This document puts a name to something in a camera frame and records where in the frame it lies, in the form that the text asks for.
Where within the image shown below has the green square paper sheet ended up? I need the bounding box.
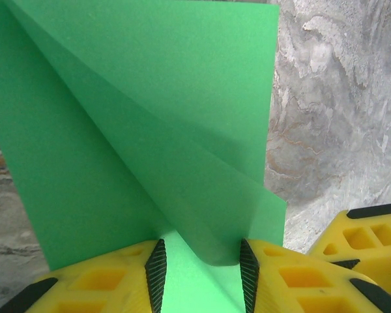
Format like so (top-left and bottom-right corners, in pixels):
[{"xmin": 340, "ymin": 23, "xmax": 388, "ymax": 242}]
[{"xmin": 0, "ymin": 0, "xmax": 288, "ymax": 313}]

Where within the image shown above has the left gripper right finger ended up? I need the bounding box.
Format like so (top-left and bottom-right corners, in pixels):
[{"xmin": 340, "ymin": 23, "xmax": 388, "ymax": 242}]
[{"xmin": 239, "ymin": 237, "xmax": 391, "ymax": 313}]

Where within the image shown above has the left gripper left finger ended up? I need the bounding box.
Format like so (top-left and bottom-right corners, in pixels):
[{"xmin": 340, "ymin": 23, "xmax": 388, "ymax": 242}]
[{"xmin": 0, "ymin": 238, "xmax": 167, "ymax": 313}]

